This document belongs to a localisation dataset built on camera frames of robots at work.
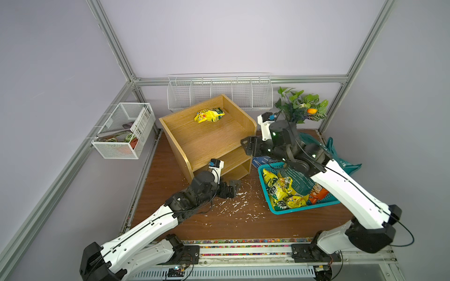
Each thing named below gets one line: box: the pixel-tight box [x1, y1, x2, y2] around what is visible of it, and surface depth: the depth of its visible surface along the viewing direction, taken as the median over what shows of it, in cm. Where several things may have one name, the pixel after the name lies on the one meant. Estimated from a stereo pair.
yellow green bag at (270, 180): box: [262, 168, 281, 192], surface depth 90 cm
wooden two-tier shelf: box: [158, 94, 258, 183], surface depth 78 cm
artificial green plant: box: [274, 86, 329, 125], surface depth 89 cm
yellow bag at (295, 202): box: [286, 195, 308, 209], surface depth 80 cm
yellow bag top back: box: [194, 107, 225, 123], surface depth 79 cm
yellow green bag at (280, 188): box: [267, 176, 297, 201], surface depth 84 cm
